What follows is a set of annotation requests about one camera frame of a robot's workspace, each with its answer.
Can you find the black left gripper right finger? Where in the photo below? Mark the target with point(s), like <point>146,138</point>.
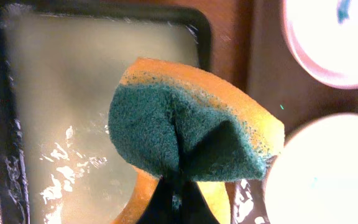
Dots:
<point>193,208</point>

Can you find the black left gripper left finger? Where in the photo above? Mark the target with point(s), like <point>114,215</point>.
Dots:
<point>160,207</point>

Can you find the green and yellow sponge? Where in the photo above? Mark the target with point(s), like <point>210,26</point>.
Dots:
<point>182,123</point>

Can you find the pale blue plate front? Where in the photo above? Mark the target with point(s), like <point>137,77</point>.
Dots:
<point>315,178</point>

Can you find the white plate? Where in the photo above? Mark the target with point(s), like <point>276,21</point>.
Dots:
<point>322,36</point>

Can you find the dark brown serving tray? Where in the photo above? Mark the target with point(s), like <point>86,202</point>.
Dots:
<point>278,83</point>

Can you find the black tray with soapy water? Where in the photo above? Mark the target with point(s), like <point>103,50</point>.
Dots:
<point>60,65</point>

